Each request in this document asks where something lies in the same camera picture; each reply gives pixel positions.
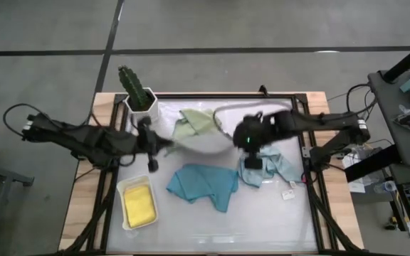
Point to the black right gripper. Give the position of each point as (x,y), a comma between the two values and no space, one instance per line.
(258,129)

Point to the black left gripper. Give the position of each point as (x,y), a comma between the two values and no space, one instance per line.
(148,142)

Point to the grey microfiber towel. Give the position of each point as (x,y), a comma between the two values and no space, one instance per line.
(205,144)

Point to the light blue microfiber towel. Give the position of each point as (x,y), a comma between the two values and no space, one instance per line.
(279,167)

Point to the teal blue microfiber towel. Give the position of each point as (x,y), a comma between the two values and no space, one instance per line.
(205,183)

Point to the yellow microfiber towel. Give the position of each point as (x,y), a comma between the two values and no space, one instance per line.
(139,206)

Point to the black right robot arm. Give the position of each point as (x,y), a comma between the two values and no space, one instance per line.
(326,122)

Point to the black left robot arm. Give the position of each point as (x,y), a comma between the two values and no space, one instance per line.
(84,140)

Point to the pale green microfiber towel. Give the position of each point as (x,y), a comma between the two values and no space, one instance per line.
(196,121)

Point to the white hexagonal plant pot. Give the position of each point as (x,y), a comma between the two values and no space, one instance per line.
(148,110)

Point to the black table clamp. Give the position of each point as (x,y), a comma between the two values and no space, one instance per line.
(263,90)

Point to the green cactus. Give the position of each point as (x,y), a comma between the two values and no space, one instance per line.
(134,89)

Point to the white plastic bin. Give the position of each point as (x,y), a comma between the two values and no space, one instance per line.
(119,188)

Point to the white paper label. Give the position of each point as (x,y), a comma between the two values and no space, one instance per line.
(288,194)

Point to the grey equipment cart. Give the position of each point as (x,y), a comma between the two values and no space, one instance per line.
(393,124)

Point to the clear plastic bottle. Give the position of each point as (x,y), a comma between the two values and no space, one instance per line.
(386,186)

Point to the small teal box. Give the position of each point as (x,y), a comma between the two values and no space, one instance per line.
(409,84)

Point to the black stand post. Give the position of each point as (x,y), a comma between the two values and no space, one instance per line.
(408,60)

